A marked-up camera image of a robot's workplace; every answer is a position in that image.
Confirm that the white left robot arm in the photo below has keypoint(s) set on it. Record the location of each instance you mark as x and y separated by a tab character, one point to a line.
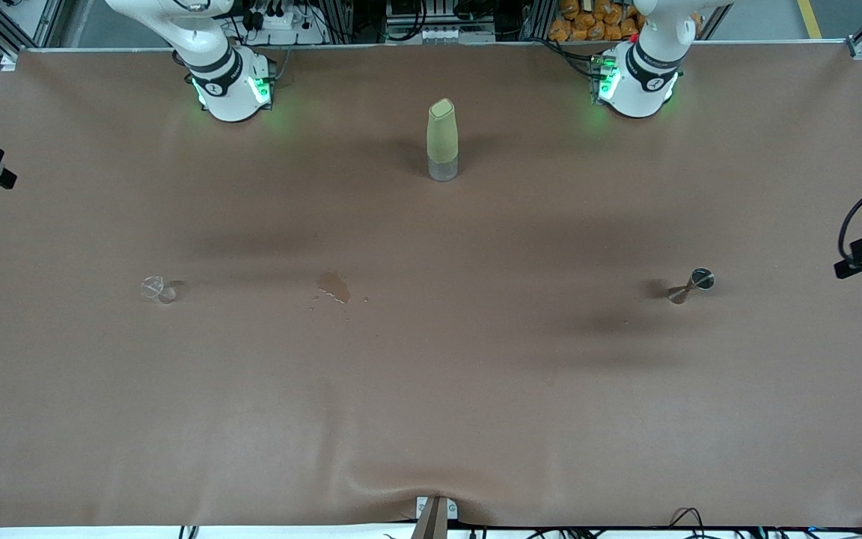
640	82

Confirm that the white power strip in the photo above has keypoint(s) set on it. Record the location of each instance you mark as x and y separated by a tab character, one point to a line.
281	26

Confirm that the green shaker bottle clear base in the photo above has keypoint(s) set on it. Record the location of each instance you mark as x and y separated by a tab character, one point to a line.
442	138

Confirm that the orange snack packets pile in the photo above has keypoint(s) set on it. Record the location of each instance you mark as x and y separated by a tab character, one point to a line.
595	22

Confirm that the clear glass beaker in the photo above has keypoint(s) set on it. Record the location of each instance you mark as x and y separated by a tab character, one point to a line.
158	290

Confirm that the aluminium frame profile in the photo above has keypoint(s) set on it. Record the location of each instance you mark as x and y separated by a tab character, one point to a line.
16	30

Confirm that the brown table mat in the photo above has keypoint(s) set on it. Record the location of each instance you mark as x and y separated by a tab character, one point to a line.
431	389

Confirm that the table edge clamp bracket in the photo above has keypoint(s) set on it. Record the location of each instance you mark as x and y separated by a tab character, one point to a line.
435	516

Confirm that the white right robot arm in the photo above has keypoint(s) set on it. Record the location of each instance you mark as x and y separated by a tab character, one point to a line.
233	90

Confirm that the spilled liquid stain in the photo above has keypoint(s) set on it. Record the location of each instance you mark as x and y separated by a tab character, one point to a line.
334	287

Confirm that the steel double jigger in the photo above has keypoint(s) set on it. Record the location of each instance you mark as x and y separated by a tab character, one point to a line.
689	286

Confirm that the white socket bar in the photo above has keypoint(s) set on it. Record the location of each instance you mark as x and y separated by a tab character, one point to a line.
438	34

